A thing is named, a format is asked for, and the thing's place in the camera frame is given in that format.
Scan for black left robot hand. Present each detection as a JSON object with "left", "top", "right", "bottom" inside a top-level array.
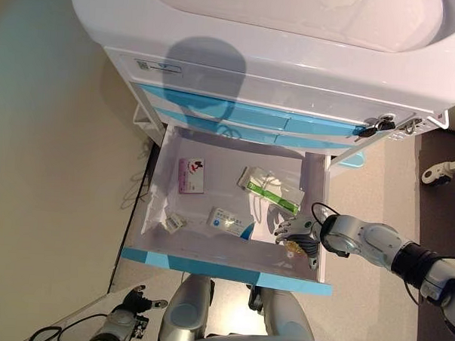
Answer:
[{"left": 121, "top": 284, "right": 170, "bottom": 316}]

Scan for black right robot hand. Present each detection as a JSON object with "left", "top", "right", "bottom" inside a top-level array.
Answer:
[{"left": 272, "top": 214, "right": 323, "bottom": 272}]

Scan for clear packet with green strip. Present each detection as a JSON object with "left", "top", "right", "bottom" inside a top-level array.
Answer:
[{"left": 235, "top": 166, "right": 306, "bottom": 216}]

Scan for blue white medicine box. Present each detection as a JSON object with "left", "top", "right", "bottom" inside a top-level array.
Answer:
[{"left": 206, "top": 206, "right": 256, "bottom": 241}]

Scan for tall blue white cart drawer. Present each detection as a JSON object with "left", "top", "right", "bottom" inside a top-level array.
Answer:
[{"left": 127, "top": 78, "right": 390, "bottom": 143}]

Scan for pink white medicine box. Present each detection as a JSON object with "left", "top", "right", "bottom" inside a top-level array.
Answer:
[{"left": 177, "top": 156, "right": 207, "bottom": 196}]

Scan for white bin with blue lid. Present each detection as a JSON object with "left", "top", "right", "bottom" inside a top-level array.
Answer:
[{"left": 331, "top": 148, "right": 367, "bottom": 172}]

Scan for small white barcode box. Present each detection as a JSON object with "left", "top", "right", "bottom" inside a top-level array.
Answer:
[{"left": 165, "top": 213, "right": 185, "bottom": 236}]

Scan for crumpled clear plastic wrap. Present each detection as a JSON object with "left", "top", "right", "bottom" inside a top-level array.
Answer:
[{"left": 145, "top": 189, "right": 171, "bottom": 233}]

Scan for black cart keys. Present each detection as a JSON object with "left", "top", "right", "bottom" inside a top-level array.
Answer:
[{"left": 357, "top": 111, "right": 397, "bottom": 141}]

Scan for silver cart latch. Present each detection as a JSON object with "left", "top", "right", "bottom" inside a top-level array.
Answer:
[{"left": 398, "top": 115, "right": 423, "bottom": 134}]

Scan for white perforated side basket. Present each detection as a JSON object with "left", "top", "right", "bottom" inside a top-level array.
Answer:
[{"left": 386, "top": 105, "right": 450, "bottom": 146}]

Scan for white medical cart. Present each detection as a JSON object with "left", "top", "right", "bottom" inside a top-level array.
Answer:
[{"left": 61, "top": 0, "right": 455, "bottom": 174}]

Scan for cart label sticker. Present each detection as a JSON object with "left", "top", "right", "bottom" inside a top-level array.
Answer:
[{"left": 133, "top": 58, "right": 180, "bottom": 74}]

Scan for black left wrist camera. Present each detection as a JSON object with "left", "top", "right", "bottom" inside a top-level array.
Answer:
[{"left": 131, "top": 313, "right": 150, "bottom": 340}]

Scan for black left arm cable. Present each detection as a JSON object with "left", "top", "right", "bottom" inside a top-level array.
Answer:
[{"left": 29, "top": 311, "right": 111, "bottom": 341}]

